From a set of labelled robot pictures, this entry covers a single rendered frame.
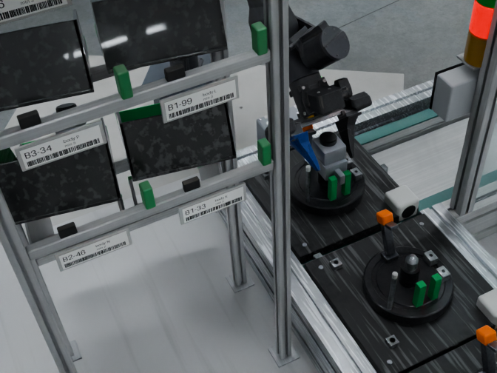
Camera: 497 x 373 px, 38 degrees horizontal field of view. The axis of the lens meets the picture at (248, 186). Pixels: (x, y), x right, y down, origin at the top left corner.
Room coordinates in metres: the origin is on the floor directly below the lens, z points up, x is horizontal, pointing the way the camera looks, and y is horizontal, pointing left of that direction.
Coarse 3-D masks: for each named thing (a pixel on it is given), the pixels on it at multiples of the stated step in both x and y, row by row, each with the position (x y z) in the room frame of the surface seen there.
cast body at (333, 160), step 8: (320, 136) 0.91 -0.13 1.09; (328, 136) 0.91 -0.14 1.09; (336, 136) 0.91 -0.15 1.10; (312, 144) 0.92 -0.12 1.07; (320, 144) 0.90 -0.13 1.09; (328, 144) 0.90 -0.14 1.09; (336, 144) 0.90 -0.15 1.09; (344, 144) 0.90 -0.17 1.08; (320, 152) 0.89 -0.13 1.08; (328, 152) 0.88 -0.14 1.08; (336, 152) 0.89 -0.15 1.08; (344, 152) 0.90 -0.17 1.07; (320, 160) 0.89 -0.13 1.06; (328, 160) 0.88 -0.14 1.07; (336, 160) 0.89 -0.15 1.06; (344, 160) 0.89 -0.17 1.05; (320, 168) 0.89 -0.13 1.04; (328, 168) 0.88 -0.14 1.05; (336, 168) 0.88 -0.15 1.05; (344, 168) 0.89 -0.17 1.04; (328, 176) 0.88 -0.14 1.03; (336, 176) 0.88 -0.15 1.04; (344, 176) 0.87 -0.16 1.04
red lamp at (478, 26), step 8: (480, 8) 0.87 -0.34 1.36; (488, 8) 0.86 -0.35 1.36; (472, 16) 0.88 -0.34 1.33; (480, 16) 0.86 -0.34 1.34; (488, 16) 0.86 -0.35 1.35; (472, 24) 0.88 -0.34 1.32; (480, 24) 0.86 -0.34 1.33; (488, 24) 0.86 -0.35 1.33; (472, 32) 0.87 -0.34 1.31; (480, 32) 0.86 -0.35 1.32; (488, 32) 0.86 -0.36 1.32
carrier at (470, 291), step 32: (416, 224) 0.81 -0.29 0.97; (352, 256) 0.75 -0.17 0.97; (384, 256) 0.72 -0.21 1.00; (416, 256) 0.73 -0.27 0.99; (448, 256) 0.74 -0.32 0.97; (320, 288) 0.69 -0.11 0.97; (352, 288) 0.69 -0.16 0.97; (384, 288) 0.67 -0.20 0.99; (416, 288) 0.63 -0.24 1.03; (448, 288) 0.66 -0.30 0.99; (480, 288) 0.67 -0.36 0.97; (352, 320) 0.62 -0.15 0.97; (384, 320) 0.62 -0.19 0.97; (416, 320) 0.61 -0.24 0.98; (448, 320) 0.61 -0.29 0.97; (480, 320) 0.61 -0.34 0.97; (384, 352) 0.56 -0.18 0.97; (416, 352) 0.56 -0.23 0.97
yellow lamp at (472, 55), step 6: (468, 30) 0.89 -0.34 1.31; (468, 36) 0.88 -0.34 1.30; (474, 36) 0.87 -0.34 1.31; (468, 42) 0.88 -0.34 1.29; (474, 42) 0.87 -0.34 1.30; (480, 42) 0.86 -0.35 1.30; (486, 42) 0.86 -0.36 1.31; (468, 48) 0.87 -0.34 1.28; (474, 48) 0.86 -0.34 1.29; (480, 48) 0.86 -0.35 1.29; (468, 54) 0.87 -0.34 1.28; (474, 54) 0.86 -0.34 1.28; (480, 54) 0.86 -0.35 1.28; (468, 60) 0.87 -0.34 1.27; (474, 60) 0.86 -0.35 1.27; (480, 60) 0.86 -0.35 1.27; (474, 66) 0.86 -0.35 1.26; (480, 66) 0.86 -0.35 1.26
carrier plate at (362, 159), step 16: (352, 160) 0.98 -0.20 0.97; (368, 160) 0.98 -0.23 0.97; (256, 176) 0.96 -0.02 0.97; (368, 176) 0.94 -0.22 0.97; (384, 176) 0.93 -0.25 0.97; (256, 192) 0.91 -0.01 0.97; (368, 192) 0.89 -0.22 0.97; (384, 192) 0.89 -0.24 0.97; (368, 208) 0.86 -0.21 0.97; (384, 208) 0.85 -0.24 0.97; (304, 224) 0.83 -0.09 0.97; (320, 224) 0.82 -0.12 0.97; (336, 224) 0.82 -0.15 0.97; (352, 224) 0.82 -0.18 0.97; (368, 224) 0.82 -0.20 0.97; (304, 240) 0.79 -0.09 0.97; (320, 240) 0.79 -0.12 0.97; (336, 240) 0.79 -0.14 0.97; (352, 240) 0.80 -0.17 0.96; (304, 256) 0.76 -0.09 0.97
